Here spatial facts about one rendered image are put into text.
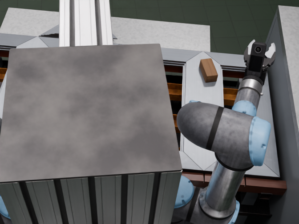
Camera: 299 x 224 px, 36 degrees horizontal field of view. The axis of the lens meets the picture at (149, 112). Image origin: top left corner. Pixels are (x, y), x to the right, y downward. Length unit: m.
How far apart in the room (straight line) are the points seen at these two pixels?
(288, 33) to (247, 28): 1.62
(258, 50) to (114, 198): 0.97
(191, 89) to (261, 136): 1.20
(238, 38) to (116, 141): 3.30
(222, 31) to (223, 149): 2.84
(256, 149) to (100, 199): 0.55
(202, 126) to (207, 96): 1.16
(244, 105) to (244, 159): 0.33
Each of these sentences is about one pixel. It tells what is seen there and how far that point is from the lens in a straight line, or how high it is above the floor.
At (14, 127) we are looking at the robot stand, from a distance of 0.68.
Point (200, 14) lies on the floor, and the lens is 4.05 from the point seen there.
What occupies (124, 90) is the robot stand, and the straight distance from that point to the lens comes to 0.71.
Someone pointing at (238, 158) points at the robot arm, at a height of 1.61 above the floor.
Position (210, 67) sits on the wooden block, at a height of 0.89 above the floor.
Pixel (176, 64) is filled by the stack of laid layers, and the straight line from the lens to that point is 2.43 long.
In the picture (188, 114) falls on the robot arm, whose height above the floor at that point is 1.65.
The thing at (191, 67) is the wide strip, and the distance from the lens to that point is 2.40.
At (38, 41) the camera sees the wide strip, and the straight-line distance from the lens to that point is 2.53.
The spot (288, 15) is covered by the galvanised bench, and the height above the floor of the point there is 1.05.
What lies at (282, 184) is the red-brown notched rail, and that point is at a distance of 2.11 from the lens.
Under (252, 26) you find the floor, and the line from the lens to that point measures 4.05.
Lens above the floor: 2.56
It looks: 52 degrees down
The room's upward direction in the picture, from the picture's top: 5 degrees clockwise
